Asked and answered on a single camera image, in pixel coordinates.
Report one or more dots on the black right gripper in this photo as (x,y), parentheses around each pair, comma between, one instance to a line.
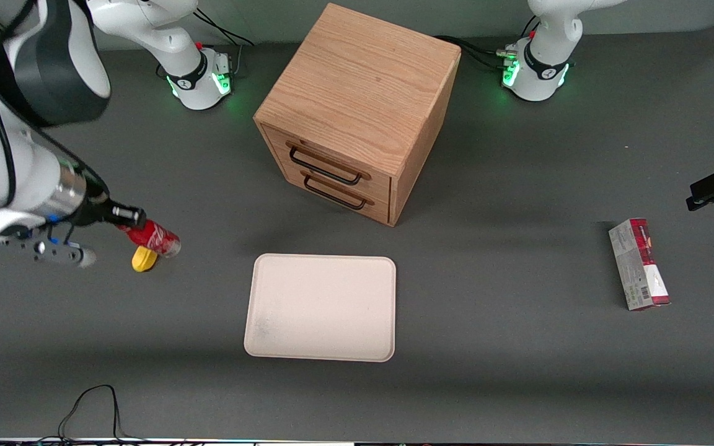
(98,210)

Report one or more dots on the red coke bottle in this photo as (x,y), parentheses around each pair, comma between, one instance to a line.
(160,238)

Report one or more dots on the white rectangular tray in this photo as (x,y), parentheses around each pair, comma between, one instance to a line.
(320,306)

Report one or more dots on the yellow toy banana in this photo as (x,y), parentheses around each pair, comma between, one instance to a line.
(143,260)

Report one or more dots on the red and grey carton box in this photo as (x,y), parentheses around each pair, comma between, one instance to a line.
(639,266)

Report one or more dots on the wooden two-drawer cabinet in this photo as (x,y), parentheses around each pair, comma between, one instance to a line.
(357,80)

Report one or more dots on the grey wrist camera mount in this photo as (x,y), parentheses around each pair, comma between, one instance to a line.
(53,253)

